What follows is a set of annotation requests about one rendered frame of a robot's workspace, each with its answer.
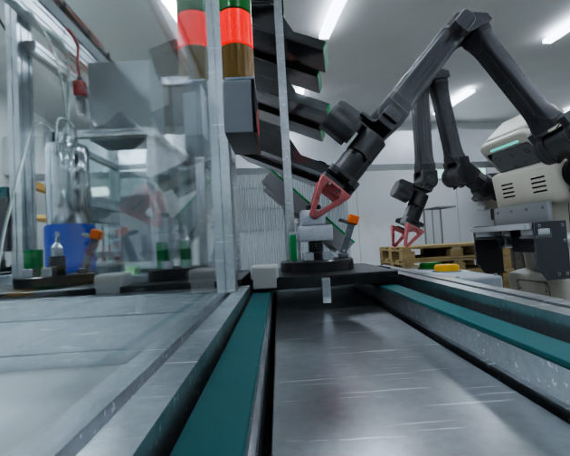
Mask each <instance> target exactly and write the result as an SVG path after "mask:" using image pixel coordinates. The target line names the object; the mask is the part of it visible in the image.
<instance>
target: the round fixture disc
mask: <svg viewBox="0 0 570 456"><path fill-rule="evenodd" d="M280 268H281V272H285V273H313V272H329V271H346V270H351V269H354V261H353V258H352V257H348V258H338V257H334V260H329V261H322V260H314V261H303V260H302V259H299V260H297V261H291V260H287V261H282V262H281V263H280Z"/></svg>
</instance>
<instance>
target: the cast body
mask: <svg viewBox="0 0 570 456"><path fill-rule="evenodd" d="M311 206H312V204H311V205H306V210H302V211H301V212H300V213H299V218H300V226H299V227H298V231H297V232H294V233H288V237H289V242H290V235H291V234H296V241H297V242H318V241H332V240H333V229H332V224H326V216H325V214H323V215H321V216H320V217H318V218H317V219H313V218H312V217H311V216H309V212H310V208H311Z"/></svg>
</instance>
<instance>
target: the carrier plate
mask: <svg viewBox="0 0 570 456"><path fill-rule="evenodd" d="M324 277H329V278H330V287H335V286H350V285H366V284H381V283H396V282H398V281H399V280H398V271H396V270H391V269H387V268H383V267H379V266H375V265H371V264H366V263H354V269H351V270H346V271H329V272H313V273H285V272H281V268H279V277H278V278H277V279H276V280H277V288H268V289H254V288H253V280H251V285H252V291H259V290H288V289H304V288H319V287H321V278H324Z"/></svg>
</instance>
